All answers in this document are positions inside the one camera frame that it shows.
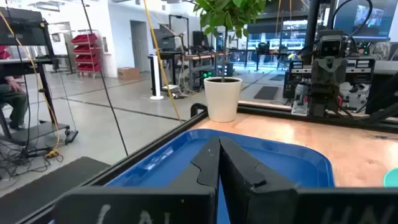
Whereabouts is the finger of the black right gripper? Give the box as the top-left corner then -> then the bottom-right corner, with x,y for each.
325,90 -> 340,118
308,90 -> 326,118

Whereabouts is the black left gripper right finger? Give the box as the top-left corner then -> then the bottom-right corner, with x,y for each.
219,136 -> 398,224

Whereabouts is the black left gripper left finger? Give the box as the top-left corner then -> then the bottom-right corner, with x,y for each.
52,136 -> 221,224

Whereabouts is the blue plastic tray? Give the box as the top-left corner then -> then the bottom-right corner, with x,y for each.
105,129 -> 335,224

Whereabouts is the teal plastic plate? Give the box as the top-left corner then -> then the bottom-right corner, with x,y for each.
382,167 -> 398,188

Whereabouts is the small black floor mat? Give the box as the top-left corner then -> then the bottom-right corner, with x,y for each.
253,86 -> 280,101

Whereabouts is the large display screen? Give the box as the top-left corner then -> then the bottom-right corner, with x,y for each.
334,0 -> 398,40

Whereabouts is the white plant pot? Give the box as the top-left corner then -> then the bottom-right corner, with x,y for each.
203,77 -> 243,123

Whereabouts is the large black floor mat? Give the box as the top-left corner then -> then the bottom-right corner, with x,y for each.
0,156 -> 111,224

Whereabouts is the green leafy small tree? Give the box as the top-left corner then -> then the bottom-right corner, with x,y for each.
192,0 -> 268,83

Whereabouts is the wooden top workbench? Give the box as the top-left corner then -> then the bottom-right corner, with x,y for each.
182,52 -> 233,91

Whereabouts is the brown cardboard box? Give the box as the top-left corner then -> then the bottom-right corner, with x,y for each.
117,67 -> 140,81

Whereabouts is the person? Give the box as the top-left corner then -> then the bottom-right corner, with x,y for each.
0,76 -> 29,131

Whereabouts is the white rack with red bins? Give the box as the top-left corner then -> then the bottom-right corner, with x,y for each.
70,30 -> 103,78

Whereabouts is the black equipment cart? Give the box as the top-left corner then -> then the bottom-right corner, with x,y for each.
0,7 -> 78,147

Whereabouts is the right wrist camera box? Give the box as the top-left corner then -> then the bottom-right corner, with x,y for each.
316,29 -> 345,59

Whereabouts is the black aluminium table frame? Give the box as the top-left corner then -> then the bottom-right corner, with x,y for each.
15,0 -> 398,224

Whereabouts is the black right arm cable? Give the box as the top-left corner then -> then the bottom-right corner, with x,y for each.
331,0 -> 374,43

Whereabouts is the black hanging cable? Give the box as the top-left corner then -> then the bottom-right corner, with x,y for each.
80,0 -> 129,156

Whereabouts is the white pedestal stand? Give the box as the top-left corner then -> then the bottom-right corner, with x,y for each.
148,54 -> 164,101

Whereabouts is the yellow hanging cable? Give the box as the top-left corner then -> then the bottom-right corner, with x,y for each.
142,0 -> 183,124

